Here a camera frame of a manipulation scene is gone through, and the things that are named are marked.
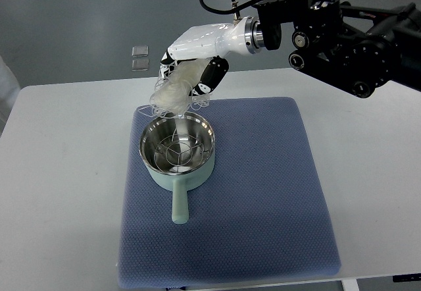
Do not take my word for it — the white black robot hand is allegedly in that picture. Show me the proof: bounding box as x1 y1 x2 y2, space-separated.
159 16 262 96

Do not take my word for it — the white vermicelli noodle nest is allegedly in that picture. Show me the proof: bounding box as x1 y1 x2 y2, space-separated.
137 59 210 119

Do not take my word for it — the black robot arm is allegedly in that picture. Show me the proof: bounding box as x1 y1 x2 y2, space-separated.
253 0 420 98

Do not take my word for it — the mint green steel pot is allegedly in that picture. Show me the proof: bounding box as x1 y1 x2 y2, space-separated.
139 112 216 225

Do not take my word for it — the upper floor socket plate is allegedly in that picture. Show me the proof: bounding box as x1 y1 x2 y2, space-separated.
132 45 149 57

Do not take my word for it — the blue textured mat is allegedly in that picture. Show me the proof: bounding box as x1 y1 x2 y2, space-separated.
118 97 341 288

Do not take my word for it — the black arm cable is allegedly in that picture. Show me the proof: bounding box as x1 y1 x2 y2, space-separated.
199 0 267 22

